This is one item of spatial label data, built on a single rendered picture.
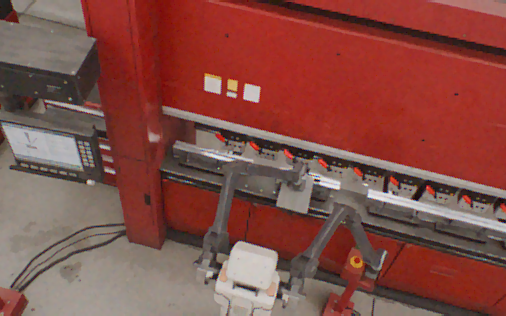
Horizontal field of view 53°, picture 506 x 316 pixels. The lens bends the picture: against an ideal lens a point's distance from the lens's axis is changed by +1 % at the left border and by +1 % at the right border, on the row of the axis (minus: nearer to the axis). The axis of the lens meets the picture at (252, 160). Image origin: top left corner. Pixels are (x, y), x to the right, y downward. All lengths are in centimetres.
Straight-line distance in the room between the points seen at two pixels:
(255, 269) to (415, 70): 113
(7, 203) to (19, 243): 38
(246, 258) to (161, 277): 157
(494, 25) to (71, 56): 171
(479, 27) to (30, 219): 328
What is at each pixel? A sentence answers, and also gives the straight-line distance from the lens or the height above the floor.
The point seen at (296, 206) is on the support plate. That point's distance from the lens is 289.
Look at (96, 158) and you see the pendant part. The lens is 252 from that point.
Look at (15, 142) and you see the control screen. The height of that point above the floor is 144.
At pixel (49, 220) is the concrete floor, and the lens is 412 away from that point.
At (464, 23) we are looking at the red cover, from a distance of 223.
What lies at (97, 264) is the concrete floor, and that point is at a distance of 385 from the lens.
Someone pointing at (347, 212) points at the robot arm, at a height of 134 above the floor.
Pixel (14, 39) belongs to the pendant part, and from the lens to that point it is 240.
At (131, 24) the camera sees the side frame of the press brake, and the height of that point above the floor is 201.
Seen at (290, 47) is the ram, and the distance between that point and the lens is 237.
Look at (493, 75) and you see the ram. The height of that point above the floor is 202.
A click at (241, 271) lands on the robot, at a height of 133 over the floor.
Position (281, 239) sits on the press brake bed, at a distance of 342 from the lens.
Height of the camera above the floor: 337
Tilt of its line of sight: 51 degrees down
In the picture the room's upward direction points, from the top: 8 degrees clockwise
